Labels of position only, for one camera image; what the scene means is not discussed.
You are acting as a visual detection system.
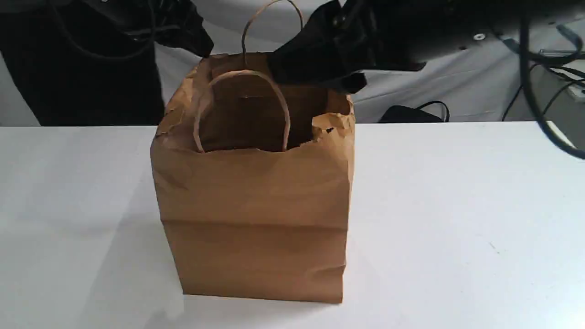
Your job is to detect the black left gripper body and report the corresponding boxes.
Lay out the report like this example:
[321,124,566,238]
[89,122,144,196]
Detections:
[137,0,214,58]

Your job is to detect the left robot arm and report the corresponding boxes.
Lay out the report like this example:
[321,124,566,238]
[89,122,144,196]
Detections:
[1,0,214,62]

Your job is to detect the person in black clothes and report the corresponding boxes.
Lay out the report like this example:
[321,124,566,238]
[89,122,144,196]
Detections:
[0,0,166,127]

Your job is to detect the grey backdrop cloth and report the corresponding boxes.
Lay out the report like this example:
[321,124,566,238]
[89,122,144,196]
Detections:
[0,0,585,127]

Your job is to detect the black object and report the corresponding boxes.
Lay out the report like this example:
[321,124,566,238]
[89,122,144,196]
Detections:
[378,101,451,123]

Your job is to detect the brown paper bag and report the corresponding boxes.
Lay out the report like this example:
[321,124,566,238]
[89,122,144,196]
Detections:
[150,0,356,304]

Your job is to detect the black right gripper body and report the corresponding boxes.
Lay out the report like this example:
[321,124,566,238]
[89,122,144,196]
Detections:
[268,0,380,94]

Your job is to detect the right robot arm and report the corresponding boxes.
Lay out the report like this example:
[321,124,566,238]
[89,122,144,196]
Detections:
[267,0,584,159]

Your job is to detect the white side shelf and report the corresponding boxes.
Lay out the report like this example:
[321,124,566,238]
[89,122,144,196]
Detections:
[535,53,585,150]

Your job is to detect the black cables on shelf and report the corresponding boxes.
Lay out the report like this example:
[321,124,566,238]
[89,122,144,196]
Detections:
[502,50,585,122]

